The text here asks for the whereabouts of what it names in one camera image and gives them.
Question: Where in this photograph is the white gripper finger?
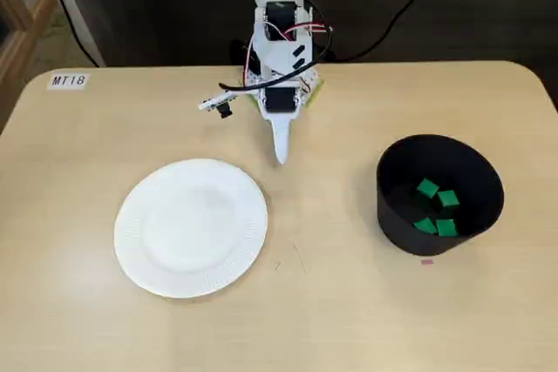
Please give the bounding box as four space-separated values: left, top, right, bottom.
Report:
266 116 300 166

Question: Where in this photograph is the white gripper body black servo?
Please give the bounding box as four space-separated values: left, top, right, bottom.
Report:
256 81 307 122

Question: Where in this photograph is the white paper plate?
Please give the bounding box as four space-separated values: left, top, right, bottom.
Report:
112 158 269 300

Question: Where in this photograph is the black round pot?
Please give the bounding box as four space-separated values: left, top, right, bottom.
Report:
376 134 506 257

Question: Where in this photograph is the white MT18 label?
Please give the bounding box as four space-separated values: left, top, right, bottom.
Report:
46 73 90 91

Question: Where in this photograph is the red white gripper wire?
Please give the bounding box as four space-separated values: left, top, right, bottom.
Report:
242 36 262 85

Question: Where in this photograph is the thick black camera cable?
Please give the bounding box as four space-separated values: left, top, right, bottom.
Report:
217 0 336 94

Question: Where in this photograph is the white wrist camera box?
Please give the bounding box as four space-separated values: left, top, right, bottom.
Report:
196 88 239 120

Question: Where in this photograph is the red servo wire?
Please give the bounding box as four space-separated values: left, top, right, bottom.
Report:
281 22 336 43

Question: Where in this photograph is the black power cable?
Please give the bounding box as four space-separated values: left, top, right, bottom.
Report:
335 0 437 62

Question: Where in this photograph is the long black cable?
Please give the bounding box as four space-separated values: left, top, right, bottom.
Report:
37 0 99 67

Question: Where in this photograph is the wooden shelf frame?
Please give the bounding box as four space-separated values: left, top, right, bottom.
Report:
0 0 60 125

